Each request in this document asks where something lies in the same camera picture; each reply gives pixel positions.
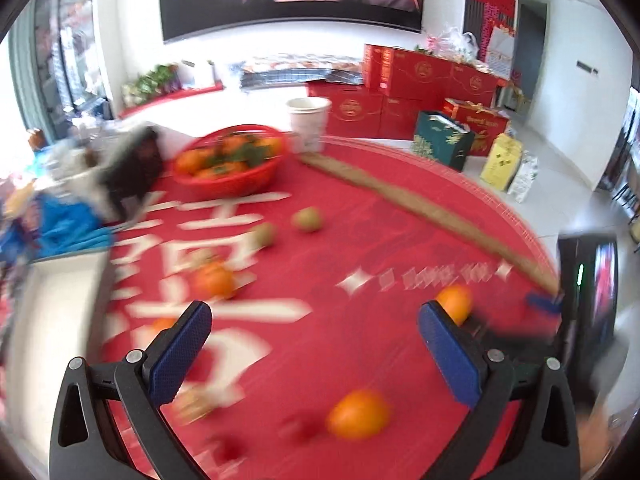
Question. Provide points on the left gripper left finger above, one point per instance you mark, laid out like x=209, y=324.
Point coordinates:
x=85, y=441

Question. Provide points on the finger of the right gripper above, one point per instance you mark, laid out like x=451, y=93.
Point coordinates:
x=543, y=303

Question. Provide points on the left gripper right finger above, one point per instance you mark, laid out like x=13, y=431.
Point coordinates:
x=487, y=375

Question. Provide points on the small round orange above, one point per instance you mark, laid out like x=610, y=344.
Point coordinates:
x=457, y=301

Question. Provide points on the large mandarin orange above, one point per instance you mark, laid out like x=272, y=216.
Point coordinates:
x=214, y=281

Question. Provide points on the orange kumquat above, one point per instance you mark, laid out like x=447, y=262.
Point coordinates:
x=360, y=415

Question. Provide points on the brown kiwi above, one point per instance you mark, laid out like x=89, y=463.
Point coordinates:
x=263, y=235
x=307, y=220

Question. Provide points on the tan walnut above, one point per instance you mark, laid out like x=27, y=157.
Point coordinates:
x=192, y=404

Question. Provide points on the red cherry tomato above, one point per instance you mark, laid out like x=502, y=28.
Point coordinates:
x=301, y=428

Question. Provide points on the white shallow tray box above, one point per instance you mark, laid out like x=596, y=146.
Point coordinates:
x=58, y=316

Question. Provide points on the yellow carton box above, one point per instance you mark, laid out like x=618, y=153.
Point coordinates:
x=502, y=161

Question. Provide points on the long wooden stick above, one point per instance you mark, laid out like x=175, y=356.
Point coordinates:
x=439, y=216

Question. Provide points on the red round tablecloth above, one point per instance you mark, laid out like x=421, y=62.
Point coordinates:
x=314, y=317

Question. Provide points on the red gift bag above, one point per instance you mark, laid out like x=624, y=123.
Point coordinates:
x=486, y=123

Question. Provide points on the blue cloth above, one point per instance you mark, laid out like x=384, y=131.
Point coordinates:
x=45, y=227

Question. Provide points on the dark green gift bag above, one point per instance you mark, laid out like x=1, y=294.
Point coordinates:
x=442, y=139

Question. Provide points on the black portable radio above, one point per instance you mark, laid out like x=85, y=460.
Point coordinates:
x=130, y=172

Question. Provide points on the red plastic fruit basket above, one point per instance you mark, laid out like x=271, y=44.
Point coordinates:
x=231, y=162

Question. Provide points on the red gift box stack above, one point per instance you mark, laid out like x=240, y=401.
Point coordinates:
x=399, y=84

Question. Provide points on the green potted plant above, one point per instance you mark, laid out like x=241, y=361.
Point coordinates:
x=162, y=80

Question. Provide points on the white paper cup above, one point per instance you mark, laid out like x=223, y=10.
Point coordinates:
x=308, y=117

